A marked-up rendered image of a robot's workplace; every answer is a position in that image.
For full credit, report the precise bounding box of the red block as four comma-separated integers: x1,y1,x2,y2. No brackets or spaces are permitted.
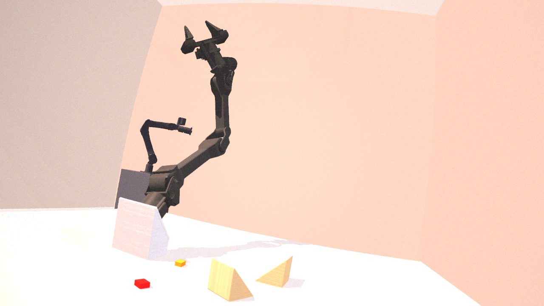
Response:
134,279,150,289

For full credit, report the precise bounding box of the orange block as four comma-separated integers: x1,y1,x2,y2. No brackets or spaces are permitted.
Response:
175,259,186,267

